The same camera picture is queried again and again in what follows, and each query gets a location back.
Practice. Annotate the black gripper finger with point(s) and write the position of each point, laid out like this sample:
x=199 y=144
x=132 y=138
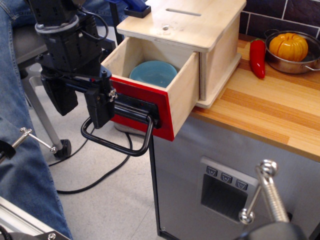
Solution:
x=100 y=99
x=63 y=98

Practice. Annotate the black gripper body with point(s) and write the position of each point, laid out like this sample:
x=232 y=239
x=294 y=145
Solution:
x=73 y=61

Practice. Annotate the wooden drawer with red front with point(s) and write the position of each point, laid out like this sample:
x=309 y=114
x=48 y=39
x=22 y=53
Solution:
x=174 y=102

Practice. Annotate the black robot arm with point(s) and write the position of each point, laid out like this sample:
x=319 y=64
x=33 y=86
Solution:
x=64 y=15

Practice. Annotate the light wooden box housing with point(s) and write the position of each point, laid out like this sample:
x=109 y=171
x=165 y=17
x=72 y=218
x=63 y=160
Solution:
x=209 y=27

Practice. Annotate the grey chair leg with caster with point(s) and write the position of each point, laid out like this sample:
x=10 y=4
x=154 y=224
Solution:
x=62 y=146

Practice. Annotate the teal ceramic plate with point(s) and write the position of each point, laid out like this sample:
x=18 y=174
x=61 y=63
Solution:
x=154 y=72

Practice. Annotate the metal screw clamp left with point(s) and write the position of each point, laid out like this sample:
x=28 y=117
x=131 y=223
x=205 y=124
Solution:
x=8 y=151

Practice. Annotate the metal screw clamp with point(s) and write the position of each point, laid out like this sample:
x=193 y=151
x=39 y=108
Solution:
x=280 y=227
x=8 y=151

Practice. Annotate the blue clamp with black base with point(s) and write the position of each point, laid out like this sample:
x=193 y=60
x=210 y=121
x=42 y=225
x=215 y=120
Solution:
x=134 y=8

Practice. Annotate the person's leg in blue jeans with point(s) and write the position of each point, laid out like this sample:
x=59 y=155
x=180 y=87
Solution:
x=25 y=180

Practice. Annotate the grey toy fridge cabinet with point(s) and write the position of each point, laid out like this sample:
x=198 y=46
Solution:
x=206 y=176

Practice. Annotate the red toy chili pepper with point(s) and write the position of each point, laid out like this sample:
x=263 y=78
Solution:
x=257 y=54

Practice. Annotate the orange toy pumpkin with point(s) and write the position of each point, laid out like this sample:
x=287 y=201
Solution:
x=289 y=46

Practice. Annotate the steel cooking pot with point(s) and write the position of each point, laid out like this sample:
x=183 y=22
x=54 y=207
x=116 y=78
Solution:
x=311 y=63

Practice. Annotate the metal screw clamp right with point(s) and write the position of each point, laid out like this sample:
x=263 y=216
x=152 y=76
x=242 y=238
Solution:
x=280 y=227

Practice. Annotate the aluminium frame rail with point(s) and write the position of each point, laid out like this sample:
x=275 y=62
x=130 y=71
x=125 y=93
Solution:
x=23 y=226

